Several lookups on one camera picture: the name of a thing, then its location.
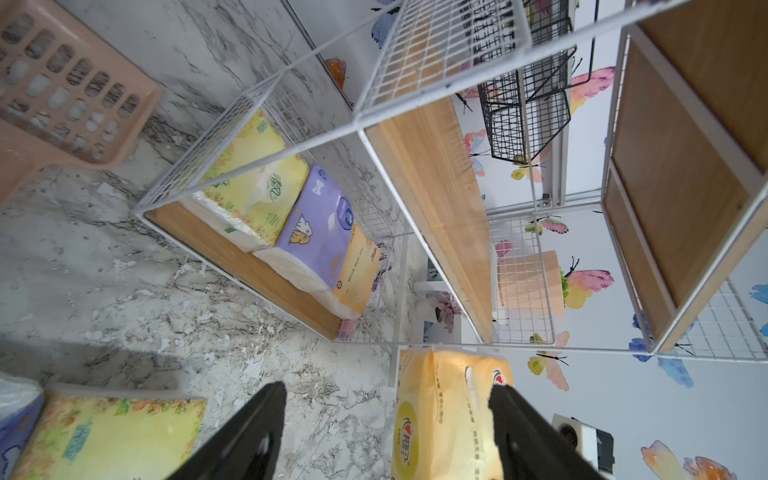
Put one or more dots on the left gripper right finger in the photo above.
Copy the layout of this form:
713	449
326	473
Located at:
529	447

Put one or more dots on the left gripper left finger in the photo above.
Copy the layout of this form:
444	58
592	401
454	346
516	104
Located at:
247	446

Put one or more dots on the yellow tissue pack shelf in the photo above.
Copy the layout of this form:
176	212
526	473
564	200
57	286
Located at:
443	426
350	294

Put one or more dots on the green tissue pack shelf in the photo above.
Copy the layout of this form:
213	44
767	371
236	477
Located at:
91	433
250	210

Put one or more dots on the yellow tissue pack bottom shelf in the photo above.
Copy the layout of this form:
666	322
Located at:
350	294

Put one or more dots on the purple tissue pack bottom shelf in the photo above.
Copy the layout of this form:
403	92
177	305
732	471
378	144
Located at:
312	245

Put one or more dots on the purple tissue pack shelf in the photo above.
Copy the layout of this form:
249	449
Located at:
21	402
312	245

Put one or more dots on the green tissue pack bottom shelf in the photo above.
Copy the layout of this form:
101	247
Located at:
250	210

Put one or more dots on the small white pot purple flowers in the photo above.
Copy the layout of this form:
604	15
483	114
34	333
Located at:
438	319

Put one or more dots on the pink pot with green plant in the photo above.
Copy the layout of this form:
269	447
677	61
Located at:
532	283

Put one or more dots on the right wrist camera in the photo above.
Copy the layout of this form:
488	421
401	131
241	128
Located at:
594	445

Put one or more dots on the white wire three-tier shelf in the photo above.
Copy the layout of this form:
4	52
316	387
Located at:
684	186

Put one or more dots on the black wire wall basket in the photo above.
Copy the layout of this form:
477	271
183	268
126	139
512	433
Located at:
523	110

